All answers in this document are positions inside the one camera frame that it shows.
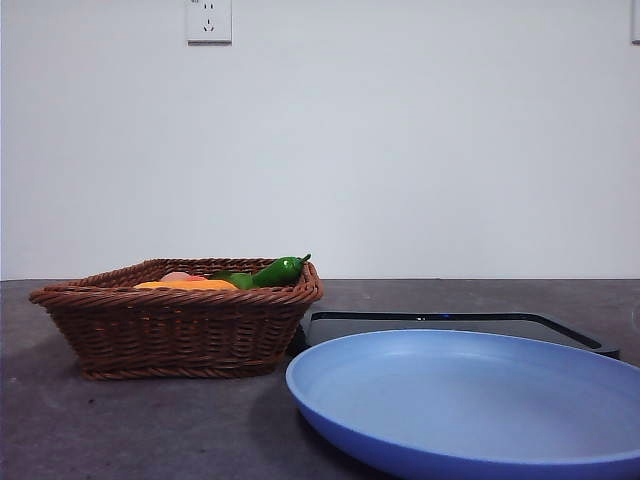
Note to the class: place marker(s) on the brown wicker basket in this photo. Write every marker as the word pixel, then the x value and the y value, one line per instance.
pixel 170 335

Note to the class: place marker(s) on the green chili pepper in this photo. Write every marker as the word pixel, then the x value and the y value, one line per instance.
pixel 277 272

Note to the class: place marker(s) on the black cutting board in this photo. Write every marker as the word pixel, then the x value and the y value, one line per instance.
pixel 450 322

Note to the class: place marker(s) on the orange yellow corn cob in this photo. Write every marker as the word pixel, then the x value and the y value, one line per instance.
pixel 190 285

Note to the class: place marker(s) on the blue round plate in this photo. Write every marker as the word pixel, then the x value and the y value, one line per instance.
pixel 450 400

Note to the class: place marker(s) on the green bell pepper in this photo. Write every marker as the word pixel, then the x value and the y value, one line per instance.
pixel 235 279

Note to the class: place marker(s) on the white wall socket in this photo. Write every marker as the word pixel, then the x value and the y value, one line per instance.
pixel 209 22

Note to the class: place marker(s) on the pale pink round fruit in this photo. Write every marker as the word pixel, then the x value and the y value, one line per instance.
pixel 174 276

